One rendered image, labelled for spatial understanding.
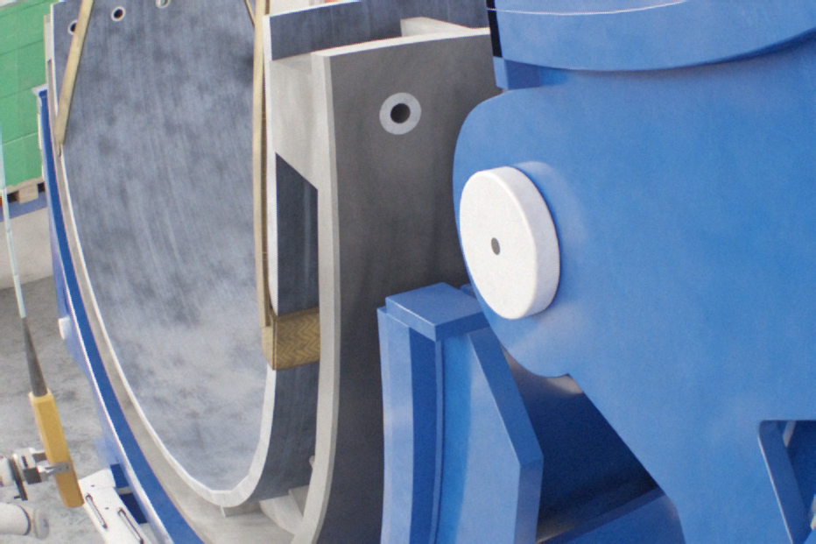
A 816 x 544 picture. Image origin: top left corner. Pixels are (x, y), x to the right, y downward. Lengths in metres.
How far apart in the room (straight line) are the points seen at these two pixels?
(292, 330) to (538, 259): 0.62
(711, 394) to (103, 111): 2.70
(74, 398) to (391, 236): 5.54
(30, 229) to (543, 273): 8.15
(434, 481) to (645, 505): 0.32
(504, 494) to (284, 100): 0.51
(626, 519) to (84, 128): 2.24
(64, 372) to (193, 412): 4.44
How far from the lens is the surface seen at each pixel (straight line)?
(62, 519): 5.59
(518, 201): 1.17
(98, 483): 3.95
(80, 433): 6.50
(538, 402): 1.62
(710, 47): 0.86
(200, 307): 3.26
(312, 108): 1.46
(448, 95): 1.48
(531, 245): 1.16
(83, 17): 3.32
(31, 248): 9.25
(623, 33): 0.95
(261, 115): 1.75
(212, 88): 3.59
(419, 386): 1.45
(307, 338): 1.75
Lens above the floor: 2.59
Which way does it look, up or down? 18 degrees down
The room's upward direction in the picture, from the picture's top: 6 degrees counter-clockwise
